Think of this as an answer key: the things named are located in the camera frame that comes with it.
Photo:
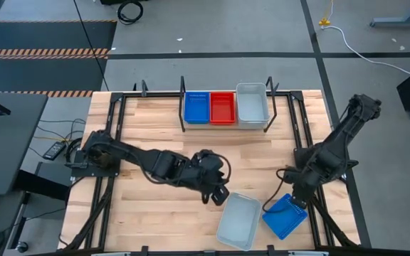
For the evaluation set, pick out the black round knob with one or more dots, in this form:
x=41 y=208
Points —
x=22 y=247

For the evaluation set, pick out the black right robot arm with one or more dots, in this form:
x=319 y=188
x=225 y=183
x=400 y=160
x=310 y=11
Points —
x=340 y=142

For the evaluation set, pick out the black floor box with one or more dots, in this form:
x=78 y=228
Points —
x=48 y=174

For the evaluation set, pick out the blue slotted plastic basket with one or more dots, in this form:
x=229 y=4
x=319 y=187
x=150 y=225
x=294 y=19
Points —
x=197 y=108
x=285 y=222

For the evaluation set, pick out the black power adapter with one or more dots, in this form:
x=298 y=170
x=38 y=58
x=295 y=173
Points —
x=53 y=150

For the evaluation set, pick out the red slotted plastic basket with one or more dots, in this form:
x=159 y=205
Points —
x=223 y=108

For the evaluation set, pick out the yellow power plug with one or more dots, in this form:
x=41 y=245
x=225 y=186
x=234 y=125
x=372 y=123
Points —
x=324 y=22

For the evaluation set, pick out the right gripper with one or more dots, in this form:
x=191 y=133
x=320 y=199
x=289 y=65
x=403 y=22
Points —
x=303 y=186

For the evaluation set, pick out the grey metal table leg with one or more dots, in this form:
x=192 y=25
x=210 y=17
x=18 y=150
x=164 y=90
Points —
x=397 y=22

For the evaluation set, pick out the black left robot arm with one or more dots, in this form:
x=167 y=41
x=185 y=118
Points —
x=137 y=158

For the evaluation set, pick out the black aluminium table frame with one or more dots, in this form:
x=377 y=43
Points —
x=155 y=95

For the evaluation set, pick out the black hazard-striped floor mat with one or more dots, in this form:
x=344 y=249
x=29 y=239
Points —
x=41 y=74

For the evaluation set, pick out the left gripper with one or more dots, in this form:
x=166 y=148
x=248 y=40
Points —
x=206 y=172

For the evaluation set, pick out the grey desk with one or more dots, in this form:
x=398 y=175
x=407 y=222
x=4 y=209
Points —
x=5 y=149

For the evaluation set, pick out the white plastic storage bin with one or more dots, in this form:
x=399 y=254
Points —
x=253 y=126
x=252 y=106
x=238 y=222

